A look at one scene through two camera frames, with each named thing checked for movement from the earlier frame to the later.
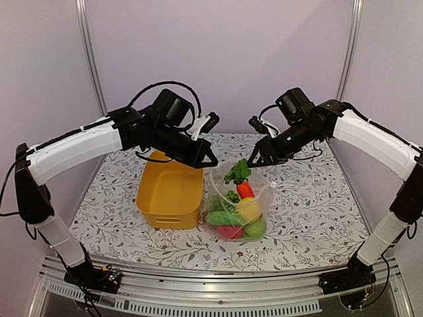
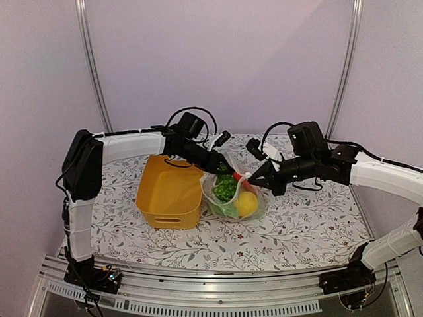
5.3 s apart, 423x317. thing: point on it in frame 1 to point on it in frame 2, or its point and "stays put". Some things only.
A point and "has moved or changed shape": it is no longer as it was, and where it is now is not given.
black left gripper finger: [205, 150] to [225, 168]
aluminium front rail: [280, 295] stays put
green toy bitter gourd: [224, 218] to [230, 210]
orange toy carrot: [244, 190] to [236, 176]
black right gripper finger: [268, 156] to [263, 176]
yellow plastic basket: [170, 194] stays put
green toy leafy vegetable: [239, 172] to [223, 167]
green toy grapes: [227, 201] to [225, 186]
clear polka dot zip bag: [237, 201] has moved or changed shape
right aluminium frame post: [351, 50] stays put
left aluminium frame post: [82, 10] stays put
